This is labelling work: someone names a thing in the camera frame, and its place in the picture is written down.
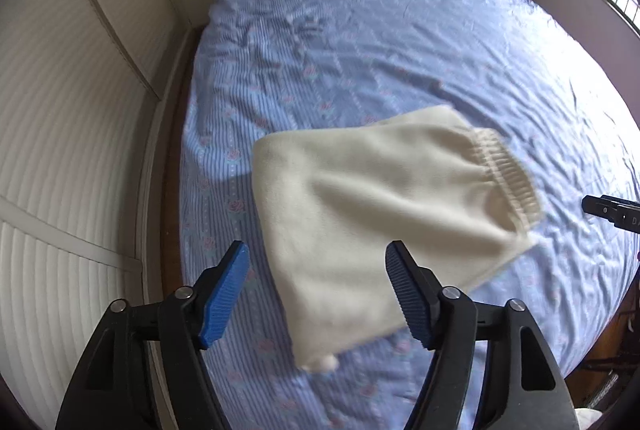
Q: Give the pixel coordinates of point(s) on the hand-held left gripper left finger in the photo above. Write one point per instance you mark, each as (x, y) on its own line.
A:
(222, 297)

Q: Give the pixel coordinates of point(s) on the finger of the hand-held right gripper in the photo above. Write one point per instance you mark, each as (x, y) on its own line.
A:
(600, 207)

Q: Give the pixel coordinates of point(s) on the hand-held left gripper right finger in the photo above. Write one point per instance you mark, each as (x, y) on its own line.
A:
(410, 297)

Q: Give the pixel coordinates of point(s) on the cream sweatpants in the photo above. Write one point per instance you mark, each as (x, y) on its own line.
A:
(360, 210)

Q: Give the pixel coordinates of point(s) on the white ribbed wardrobe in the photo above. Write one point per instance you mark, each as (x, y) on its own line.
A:
(65, 135)

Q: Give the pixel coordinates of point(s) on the blue patterned bedsheet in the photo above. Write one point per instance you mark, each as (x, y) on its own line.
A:
(380, 35)

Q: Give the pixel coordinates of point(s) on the wooden bed frame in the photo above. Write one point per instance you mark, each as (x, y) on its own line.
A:
(172, 150)

